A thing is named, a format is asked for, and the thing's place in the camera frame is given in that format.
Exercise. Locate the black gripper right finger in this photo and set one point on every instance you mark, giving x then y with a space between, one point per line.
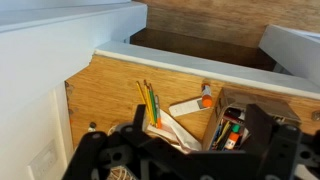
260 130

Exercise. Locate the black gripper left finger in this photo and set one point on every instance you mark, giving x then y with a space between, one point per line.
140 116

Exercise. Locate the red pen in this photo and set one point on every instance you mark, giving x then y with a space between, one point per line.
233 119

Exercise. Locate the blue pen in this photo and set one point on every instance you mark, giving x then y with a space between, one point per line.
217 133

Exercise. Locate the brown cardboard box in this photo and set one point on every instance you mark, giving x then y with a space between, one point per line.
213 126

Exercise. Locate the grey pencil with orange end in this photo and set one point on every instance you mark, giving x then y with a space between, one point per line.
158 115

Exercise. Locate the green pencil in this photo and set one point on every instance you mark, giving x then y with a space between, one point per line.
153 103

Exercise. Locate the short yellow pencil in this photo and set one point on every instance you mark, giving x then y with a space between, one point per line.
224 130

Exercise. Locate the white crumpled paper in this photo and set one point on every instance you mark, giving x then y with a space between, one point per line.
180 133

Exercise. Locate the small black knob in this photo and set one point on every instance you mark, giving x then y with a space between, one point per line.
92 126

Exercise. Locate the glue stick with orange cap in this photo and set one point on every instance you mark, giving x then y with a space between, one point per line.
206 96

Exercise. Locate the white wall outlet plate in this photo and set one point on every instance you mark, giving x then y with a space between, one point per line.
43 163

